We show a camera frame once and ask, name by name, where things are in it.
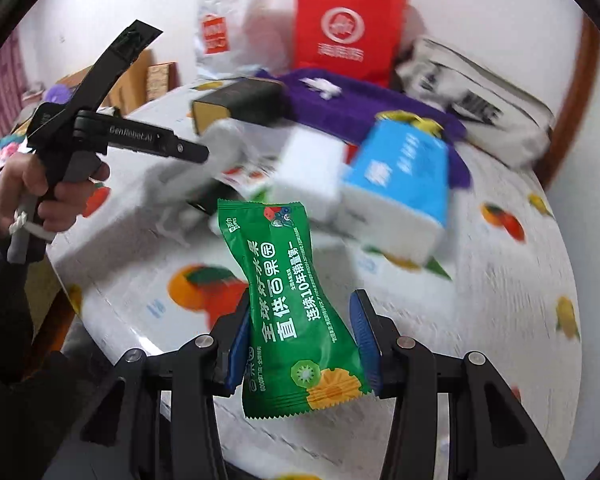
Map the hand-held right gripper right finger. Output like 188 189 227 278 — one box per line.
349 289 566 480

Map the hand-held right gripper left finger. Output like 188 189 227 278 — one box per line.
42 301 255 480

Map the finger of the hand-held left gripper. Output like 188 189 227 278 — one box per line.
77 112 210 163

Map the green snack packet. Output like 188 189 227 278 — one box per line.
216 199 372 420

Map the person's left forearm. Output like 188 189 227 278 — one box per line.
0 199 41 386

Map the person's left hand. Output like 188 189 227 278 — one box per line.
0 152 111 233

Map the purple plush fabric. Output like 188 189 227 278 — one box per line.
45 85 76 106

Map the wooden furniture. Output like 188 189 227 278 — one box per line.
55 49 153 111

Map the brown patterned box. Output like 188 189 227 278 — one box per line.
146 62 178 101

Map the striped curtain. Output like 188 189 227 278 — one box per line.
0 35 31 146

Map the black box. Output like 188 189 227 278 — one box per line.
190 77 287 136

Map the white plastic bag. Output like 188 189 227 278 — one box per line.
194 0 293 78

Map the fruit print bed sheet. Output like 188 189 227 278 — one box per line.
45 80 581 480

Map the white sponge block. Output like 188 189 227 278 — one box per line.
271 127 348 223

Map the blue tissue pack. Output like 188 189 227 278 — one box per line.
337 119 453 266

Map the purple towel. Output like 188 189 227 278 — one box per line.
255 67 473 191

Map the red paper bag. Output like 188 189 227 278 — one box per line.
292 0 410 88

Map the grey sling bag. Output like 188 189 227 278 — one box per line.
397 35 556 168

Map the wooden headboard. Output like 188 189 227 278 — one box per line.
535 12 600 188

